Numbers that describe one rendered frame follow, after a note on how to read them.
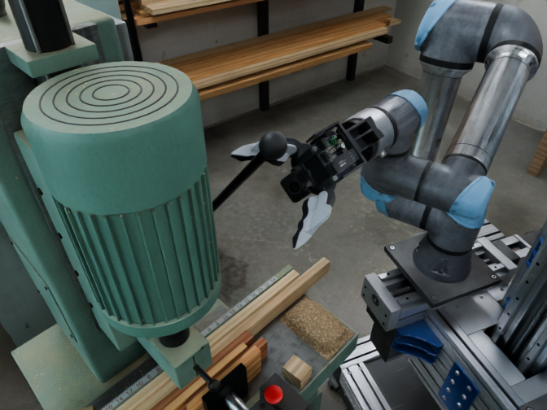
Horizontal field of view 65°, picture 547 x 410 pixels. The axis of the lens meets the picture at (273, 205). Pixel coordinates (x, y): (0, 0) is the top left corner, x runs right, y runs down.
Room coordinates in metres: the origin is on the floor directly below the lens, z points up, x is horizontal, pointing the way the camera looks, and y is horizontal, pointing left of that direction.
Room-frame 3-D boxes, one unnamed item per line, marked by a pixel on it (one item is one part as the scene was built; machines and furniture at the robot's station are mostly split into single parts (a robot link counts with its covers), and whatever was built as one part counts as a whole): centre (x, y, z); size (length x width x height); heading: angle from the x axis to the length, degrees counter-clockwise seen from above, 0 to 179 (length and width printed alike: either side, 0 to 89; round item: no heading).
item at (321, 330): (0.54, -0.09, 0.92); 0.14 x 0.09 x 0.04; 45
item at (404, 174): (0.63, -0.21, 1.25); 0.11 x 0.08 x 0.11; 57
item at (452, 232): (0.81, -0.46, 0.98); 0.13 x 0.12 x 0.14; 57
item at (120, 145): (0.41, 0.16, 1.35); 0.18 x 0.18 x 0.31
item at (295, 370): (0.43, -0.05, 0.92); 0.04 x 0.04 x 0.03; 50
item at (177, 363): (0.42, 0.18, 1.03); 0.14 x 0.07 x 0.09; 45
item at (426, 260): (0.80, -0.46, 0.87); 0.15 x 0.15 x 0.10
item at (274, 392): (0.33, 0.00, 1.02); 0.03 x 0.03 x 0.01
